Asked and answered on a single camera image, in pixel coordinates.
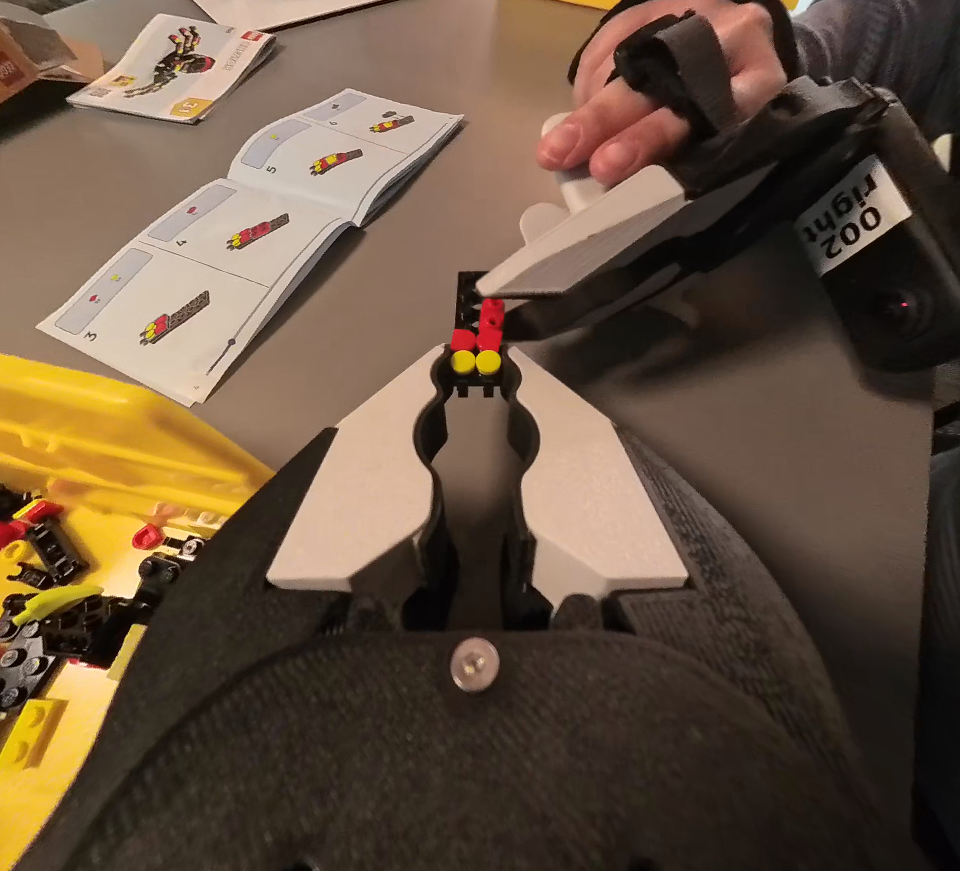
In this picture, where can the person's right forearm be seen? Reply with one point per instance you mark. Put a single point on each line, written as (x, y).
(870, 16)

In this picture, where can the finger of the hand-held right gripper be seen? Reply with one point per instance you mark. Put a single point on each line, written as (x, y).
(600, 233)
(660, 280)

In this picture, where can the person's right hand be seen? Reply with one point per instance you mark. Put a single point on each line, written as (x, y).
(637, 128)

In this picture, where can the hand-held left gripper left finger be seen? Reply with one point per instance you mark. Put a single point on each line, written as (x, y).
(352, 503)

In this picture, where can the white paper leaflet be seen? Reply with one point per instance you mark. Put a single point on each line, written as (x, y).
(172, 68)

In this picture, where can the black lego plate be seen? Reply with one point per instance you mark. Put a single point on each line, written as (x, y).
(471, 286)

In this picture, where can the orange lego box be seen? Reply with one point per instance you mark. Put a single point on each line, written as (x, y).
(37, 53)

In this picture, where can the red lego piece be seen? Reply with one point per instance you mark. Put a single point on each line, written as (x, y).
(489, 341)
(463, 340)

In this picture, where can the red studded lego brick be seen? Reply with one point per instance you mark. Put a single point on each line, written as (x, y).
(492, 310)

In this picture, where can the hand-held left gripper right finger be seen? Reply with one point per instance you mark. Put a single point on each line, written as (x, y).
(600, 511)

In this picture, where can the lego instruction booklet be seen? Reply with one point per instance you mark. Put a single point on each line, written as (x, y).
(247, 241)

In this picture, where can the pile of loose lego pieces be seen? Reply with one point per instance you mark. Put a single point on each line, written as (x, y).
(67, 601)

